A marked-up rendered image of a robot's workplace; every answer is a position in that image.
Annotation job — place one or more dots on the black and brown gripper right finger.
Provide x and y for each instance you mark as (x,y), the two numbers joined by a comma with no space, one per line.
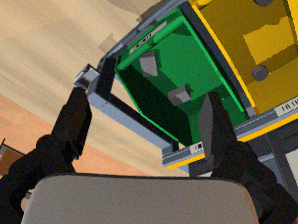
(220,146)

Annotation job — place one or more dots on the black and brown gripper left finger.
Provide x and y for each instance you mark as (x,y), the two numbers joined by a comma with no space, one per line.
(66,141)

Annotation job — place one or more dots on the grey metal rack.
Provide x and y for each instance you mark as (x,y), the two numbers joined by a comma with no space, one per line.
(101,80)

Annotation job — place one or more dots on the green bin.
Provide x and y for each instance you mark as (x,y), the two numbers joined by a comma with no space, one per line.
(183,58)

